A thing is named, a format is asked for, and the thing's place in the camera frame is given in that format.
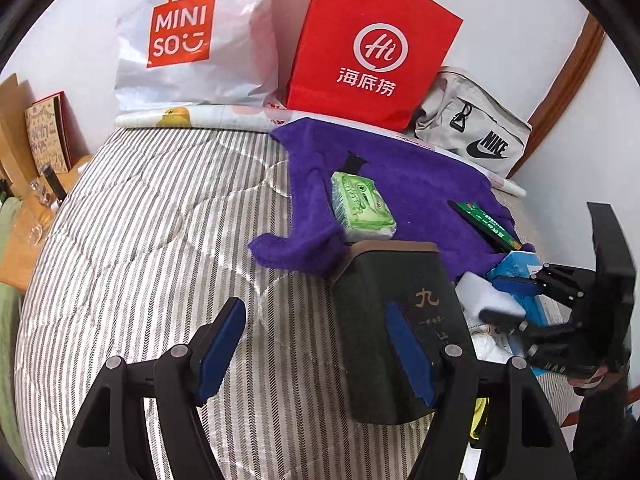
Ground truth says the grey striped mattress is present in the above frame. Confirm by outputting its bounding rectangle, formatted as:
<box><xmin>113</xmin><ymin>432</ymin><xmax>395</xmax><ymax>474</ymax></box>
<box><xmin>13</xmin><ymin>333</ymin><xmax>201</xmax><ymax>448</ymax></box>
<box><xmin>15</xmin><ymin>127</ymin><xmax>591</xmax><ymax>480</ymax></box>

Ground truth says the dark green tin box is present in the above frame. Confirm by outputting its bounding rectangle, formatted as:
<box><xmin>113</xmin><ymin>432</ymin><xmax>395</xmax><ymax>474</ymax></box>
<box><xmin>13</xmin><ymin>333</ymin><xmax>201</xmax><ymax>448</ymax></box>
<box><xmin>332</xmin><ymin>241</ymin><xmax>473</xmax><ymax>426</ymax></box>

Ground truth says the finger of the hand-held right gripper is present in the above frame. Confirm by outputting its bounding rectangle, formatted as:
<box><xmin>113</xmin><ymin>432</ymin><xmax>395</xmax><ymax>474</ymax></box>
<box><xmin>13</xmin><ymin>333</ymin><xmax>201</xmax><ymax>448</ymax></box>
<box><xmin>479</xmin><ymin>307</ymin><xmax>583</xmax><ymax>356</ymax></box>
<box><xmin>492</xmin><ymin>262</ymin><xmax>588</xmax><ymax>308</ymax></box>

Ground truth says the green blanket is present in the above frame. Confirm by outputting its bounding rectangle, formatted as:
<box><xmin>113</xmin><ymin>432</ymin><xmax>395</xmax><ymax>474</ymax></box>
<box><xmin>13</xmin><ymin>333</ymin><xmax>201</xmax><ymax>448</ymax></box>
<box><xmin>0</xmin><ymin>195</ymin><xmax>26</xmax><ymax>461</ymax></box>

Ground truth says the blue tissue box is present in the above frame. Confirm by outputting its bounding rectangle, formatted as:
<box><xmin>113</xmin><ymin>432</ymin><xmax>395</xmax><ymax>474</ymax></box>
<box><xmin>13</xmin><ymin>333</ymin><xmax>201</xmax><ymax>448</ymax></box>
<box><xmin>486</xmin><ymin>251</ymin><xmax>576</xmax><ymax>331</ymax></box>

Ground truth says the light wooden nightstand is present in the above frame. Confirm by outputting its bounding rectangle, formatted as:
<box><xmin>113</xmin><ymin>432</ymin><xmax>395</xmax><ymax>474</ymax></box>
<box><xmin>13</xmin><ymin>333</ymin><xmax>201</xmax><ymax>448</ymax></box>
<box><xmin>0</xmin><ymin>154</ymin><xmax>93</xmax><ymax>291</ymax></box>

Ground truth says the purple towel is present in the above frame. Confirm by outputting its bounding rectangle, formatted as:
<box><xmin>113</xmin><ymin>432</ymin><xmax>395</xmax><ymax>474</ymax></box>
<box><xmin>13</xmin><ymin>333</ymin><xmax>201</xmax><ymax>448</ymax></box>
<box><xmin>248</xmin><ymin>117</ymin><xmax>536</xmax><ymax>283</ymax></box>

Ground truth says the red paper shopping bag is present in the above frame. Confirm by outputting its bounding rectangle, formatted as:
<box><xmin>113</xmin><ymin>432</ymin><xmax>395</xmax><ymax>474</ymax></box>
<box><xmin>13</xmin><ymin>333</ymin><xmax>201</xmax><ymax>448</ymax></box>
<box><xmin>285</xmin><ymin>0</ymin><xmax>463</xmax><ymax>132</ymax></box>

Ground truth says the black bottle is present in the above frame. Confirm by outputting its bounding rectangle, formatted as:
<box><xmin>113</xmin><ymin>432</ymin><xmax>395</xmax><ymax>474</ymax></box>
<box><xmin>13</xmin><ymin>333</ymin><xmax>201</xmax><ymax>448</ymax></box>
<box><xmin>41</xmin><ymin>162</ymin><xmax>67</xmax><ymax>201</ymax></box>

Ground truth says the rolled printed paper poster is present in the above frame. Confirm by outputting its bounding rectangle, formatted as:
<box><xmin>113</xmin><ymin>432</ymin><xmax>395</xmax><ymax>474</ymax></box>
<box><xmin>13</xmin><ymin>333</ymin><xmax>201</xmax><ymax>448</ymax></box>
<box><xmin>114</xmin><ymin>105</ymin><xmax>527</xmax><ymax>198</ymax></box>

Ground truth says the person's right hand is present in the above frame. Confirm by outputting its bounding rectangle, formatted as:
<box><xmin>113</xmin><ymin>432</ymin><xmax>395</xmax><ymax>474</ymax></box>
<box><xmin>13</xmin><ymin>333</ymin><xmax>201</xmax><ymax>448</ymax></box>
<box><xmin>570</xmin><ymin>364</ymin><xmax>626</xmax><ymax>397</ymax></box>

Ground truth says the light wooden headboard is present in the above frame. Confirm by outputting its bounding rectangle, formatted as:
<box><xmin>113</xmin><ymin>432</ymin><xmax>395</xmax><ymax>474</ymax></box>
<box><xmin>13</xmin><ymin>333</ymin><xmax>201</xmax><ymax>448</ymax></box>
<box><xmin>0</xmin><ymin>72</ymin><xmax>36</xmax><ymax>186</ymax></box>

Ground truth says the dark wooden door frame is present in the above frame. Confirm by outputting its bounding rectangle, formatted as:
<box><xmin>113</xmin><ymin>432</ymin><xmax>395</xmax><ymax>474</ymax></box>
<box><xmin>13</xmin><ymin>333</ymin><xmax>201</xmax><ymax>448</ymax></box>
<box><xmin>505</xmin><ymin>12</ymin><xmax>608</xmax><ymax>181</ymax></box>

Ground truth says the long green pencil box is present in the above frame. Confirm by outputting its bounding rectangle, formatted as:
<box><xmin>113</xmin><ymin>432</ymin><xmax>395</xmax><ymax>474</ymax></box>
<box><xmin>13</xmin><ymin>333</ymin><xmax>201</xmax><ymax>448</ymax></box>
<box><xmin>449</xmin><ymin>199</ymin><xmax>523</xmax><ymax>255</ymax></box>

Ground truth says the person's right forearm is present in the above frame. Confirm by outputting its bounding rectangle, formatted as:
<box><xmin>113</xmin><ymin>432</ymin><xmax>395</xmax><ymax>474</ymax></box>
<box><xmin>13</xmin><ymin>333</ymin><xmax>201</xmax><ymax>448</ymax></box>
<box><xmin>570</xmin><ymin>380</ymin><xmax>640</xmax><ymax>480</ymax></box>

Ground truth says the brown patterned notebook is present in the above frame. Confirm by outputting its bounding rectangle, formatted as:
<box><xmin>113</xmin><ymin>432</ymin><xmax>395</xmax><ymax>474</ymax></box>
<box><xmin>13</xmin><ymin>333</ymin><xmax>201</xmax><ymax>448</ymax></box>
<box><xmin>25</xmin><ymin>91</ymin><xmax>73</xmax><ymax>175</ymax></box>

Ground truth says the grey waist bag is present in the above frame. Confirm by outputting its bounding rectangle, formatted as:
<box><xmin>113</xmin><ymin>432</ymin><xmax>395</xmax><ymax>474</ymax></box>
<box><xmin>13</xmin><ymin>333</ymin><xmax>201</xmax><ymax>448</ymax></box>
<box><xmin>412</xmin><ymin>66</ymin><xmax>533</xmax><ymax>181</ymax></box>

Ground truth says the white sponge block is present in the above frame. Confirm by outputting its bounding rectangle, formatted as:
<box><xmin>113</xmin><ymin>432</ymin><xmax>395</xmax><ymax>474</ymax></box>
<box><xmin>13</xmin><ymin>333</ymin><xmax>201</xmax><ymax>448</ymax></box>
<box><xmin>457</xmin><ymin>272</ymin><xmax>528</xmax><ymax>318</ymax></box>

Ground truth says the white plastic shopping bag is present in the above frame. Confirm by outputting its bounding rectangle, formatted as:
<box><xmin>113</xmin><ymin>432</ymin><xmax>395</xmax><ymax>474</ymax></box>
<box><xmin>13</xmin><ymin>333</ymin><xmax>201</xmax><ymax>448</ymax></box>
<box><xmin>114</xmin><ymin>0</ymin><xmax>281</xmax><ymax>116</ymax></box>

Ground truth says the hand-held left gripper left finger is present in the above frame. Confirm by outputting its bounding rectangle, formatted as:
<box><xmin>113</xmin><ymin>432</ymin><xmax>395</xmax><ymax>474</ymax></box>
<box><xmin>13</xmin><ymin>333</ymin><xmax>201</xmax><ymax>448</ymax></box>
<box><xmin>55</xmin><ymin>297</ymin><xmax>247</xmax><ymax>480</ymax></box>

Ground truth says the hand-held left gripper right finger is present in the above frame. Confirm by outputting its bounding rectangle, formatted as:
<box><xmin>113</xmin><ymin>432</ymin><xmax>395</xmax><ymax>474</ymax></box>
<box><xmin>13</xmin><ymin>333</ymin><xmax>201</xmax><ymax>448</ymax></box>
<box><xmin>384</xmin><ymin>302</ymin><xmax>573</xmax><ymax>480</ymax></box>

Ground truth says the yellow and black sock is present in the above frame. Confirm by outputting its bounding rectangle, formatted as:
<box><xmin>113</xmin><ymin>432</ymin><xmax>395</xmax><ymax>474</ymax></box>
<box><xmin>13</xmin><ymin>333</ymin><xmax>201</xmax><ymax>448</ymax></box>
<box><xmin>467</xmin><ymin>397</ymin><xmax>488</xmax><ymax>441</ymax></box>

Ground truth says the green tissue pack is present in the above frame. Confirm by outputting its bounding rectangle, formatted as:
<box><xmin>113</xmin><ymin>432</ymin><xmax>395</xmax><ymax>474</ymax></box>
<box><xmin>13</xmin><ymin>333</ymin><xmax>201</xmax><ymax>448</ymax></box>
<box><xmin>330</xmin><ymin>170</ymin><xmax>398</xmax><ymax>242</ymax></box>

